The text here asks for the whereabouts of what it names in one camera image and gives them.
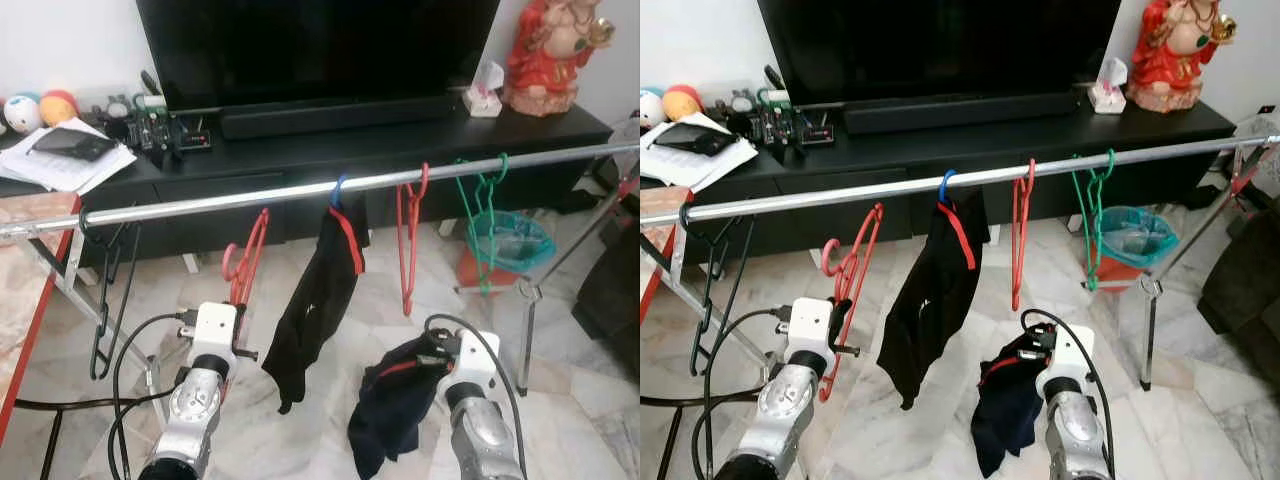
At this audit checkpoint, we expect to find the navy shirt with red trim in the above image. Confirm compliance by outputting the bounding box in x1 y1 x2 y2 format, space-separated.
970 335 1051 479
347 333 451 480

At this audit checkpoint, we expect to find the red plastic hanger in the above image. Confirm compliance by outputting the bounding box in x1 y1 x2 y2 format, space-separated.
397 162 431 318
220 207 271 311
818 202 886 404
1010 158 1038 313

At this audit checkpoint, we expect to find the green plastic hanger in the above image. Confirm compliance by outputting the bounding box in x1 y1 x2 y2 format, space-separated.
1072 148 1117 293
455 152 511 298

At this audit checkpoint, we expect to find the black shirt with red collar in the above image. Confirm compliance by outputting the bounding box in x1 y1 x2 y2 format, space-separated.
262 192 369 414
876 188 991 411

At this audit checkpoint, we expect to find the dark brown sofa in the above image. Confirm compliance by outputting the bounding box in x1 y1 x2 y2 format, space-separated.
1197 215 1280 361
572 215 641 351

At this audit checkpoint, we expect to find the black television console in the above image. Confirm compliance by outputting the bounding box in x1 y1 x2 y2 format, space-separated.
640 100 1238 266
0 100 616 271

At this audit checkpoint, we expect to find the black soundbar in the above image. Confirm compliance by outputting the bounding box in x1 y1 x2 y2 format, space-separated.
218 93 459 141
842 90 1083 136

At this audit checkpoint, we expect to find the white pink tissue box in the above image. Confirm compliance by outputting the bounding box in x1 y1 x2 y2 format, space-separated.
463 60 504 119
1087 57 1129 114

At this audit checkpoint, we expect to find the silver metal clothes rack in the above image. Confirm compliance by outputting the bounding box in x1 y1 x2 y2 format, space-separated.
0 140 641 433
645 133 1280 393

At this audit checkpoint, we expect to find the white paper stack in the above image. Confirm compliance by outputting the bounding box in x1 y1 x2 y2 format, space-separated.
0 118 138 196
640 112 758 191

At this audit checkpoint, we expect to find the black flat television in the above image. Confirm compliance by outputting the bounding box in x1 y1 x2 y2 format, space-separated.
757 0 1123 106
137 0 501 111

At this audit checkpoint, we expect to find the red laughing buddha statue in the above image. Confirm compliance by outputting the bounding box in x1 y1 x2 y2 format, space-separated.
1128 0 1239 113
505 0 616 118

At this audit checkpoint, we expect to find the black flat pouch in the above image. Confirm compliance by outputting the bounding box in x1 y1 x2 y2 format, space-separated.
652 122 741 158
28 127 119 163

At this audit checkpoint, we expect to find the orange round plush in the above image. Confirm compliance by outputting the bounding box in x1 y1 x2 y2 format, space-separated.
660 84 704 123
38 90 81 128

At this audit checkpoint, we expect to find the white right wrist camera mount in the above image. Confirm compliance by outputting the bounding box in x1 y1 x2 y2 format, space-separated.
448 330 501 386
1035 325 1086 393

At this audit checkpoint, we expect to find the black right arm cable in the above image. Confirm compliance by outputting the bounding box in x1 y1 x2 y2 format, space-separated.
1020 308 1116 471
423 313 528 471

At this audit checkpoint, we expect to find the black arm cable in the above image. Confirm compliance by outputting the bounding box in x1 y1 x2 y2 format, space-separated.
107 310 201 480
423 313 528 471
1020 308 1116 471
690 307 801 480

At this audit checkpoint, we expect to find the black wire hanger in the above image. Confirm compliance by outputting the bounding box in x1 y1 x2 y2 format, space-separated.
678 200 758 379
78 208 143 383

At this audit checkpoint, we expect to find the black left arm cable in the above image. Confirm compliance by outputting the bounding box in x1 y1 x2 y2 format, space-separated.
690 307 801 480
107 310 201 480

